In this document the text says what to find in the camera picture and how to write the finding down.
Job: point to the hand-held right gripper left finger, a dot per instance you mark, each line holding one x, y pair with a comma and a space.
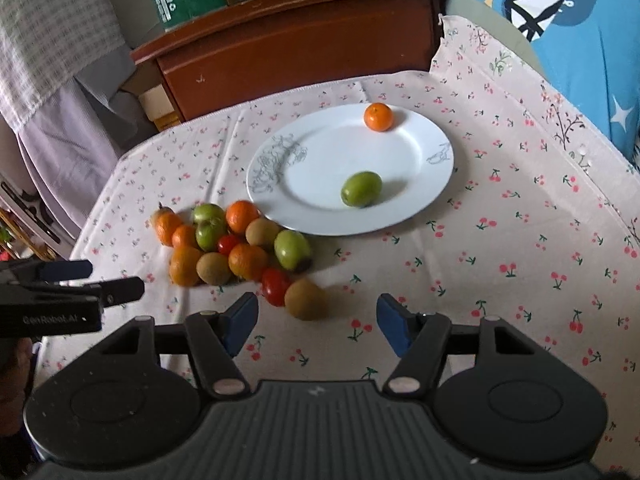
240, 322

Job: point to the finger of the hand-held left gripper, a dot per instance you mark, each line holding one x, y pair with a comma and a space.
65, 270
122, 291

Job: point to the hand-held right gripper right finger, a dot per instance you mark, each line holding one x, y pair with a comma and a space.
392, 322

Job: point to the cherry tomato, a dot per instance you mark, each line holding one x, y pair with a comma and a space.
227, 244
275, 286

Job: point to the tangerine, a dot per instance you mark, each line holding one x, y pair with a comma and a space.
184, 266
184, 236
247, 261
379, 116
166, 229
242, 216

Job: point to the green jujube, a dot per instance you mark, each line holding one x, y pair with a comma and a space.
210, 235
291, 250
361, 189
207, 211

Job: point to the white plate grey drawing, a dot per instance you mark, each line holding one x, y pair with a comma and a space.
340, 150

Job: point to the person's left hand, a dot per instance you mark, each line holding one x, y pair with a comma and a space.
17, 365

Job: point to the wooden rack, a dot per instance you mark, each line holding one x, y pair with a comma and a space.
11, 220

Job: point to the white panel black markings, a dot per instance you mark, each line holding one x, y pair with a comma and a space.
25, 205

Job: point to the purple striped cloth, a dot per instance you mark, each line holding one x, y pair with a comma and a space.
65, 160

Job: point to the cherry print tablecloth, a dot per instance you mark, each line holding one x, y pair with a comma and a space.
500, 240

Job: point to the yellow box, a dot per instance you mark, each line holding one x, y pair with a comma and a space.
167, 121

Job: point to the cardboard box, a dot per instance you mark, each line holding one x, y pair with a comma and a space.
150, 97

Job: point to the grey cloth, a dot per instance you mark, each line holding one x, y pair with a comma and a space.
105, 75

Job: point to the white checked cloth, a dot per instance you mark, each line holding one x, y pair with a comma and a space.
50, 25

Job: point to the brown wooden headboard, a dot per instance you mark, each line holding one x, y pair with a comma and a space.
300, 45

